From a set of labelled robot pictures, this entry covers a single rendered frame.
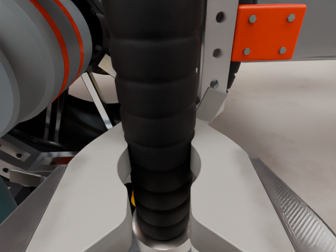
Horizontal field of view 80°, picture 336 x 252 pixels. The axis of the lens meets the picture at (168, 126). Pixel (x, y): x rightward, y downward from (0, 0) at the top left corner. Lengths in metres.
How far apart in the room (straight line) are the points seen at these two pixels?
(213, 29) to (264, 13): 0.07
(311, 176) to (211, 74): 1.24
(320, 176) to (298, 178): 0.13
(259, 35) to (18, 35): 0.27
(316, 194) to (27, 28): 1.36
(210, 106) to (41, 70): 0.23
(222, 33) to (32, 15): 0.21
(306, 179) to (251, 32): 1.21
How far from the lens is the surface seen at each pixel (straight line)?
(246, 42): 0.32
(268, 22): 0.32
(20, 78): 0.20
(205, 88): 0.32
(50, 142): 0.53
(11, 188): 0.78
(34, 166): 0.48
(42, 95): 0.24
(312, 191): 1.39
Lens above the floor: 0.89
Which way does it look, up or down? 31 degrees down
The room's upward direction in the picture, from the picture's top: 1 degrees counter-clockwise
